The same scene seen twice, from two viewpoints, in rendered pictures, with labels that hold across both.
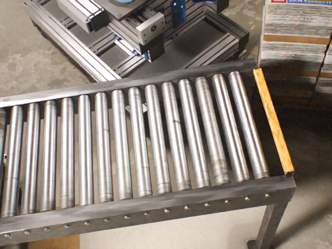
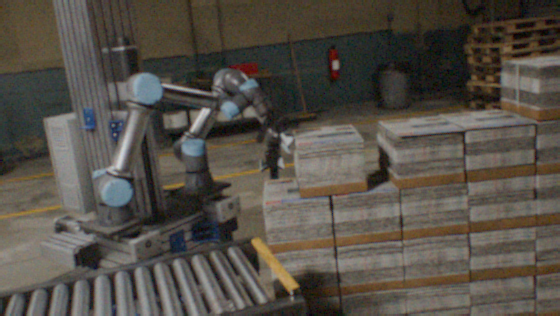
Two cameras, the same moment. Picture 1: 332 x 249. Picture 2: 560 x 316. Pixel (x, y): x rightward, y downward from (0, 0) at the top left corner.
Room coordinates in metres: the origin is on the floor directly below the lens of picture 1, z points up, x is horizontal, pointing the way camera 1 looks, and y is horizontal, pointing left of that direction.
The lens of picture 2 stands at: (-0.81, 0.07, 1.54)
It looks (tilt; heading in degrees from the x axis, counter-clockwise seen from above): 13 degrees down; 342
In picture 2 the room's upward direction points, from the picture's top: 6 degrees counter-clockwise
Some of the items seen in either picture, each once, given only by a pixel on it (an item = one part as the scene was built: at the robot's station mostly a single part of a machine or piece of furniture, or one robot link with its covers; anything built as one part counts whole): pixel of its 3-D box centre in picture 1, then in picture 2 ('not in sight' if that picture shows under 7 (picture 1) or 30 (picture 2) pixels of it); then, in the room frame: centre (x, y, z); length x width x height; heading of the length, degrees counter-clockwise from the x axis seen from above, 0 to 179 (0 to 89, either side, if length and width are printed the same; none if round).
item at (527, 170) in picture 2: not in sight; (483, 162); (1.13, -1.52, 0.86); 0.38 x 0.29 x 0.04; 163
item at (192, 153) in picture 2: not in sight; (194, 154); (1.77, -0.33, 0.98); 0.13 x 0.12 x 0.14; 8
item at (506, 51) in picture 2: not in sight; (517, 63); (5.90, -6.09, 0.65); 1.33 x 0.94 x 1.30; 93
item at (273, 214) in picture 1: (268, 228); not in sight; (0.50, -0.34, 0.34); 0.06 x 0.06 x 0.68; 89
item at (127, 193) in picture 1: (121, 143); (102, 312); (0.76, 0.17, 0.77); 0.47 x 0.05 x 0.05; 179
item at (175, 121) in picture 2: not in sight; (214, 101); (7.35, -1.60, 0.55); 1.80 x 0.70 x 1.09; 89
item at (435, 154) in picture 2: not in sight; (417, 150); (1.22, -1.24, 0.95); 0.38 x 0.29 x 0.23; 163
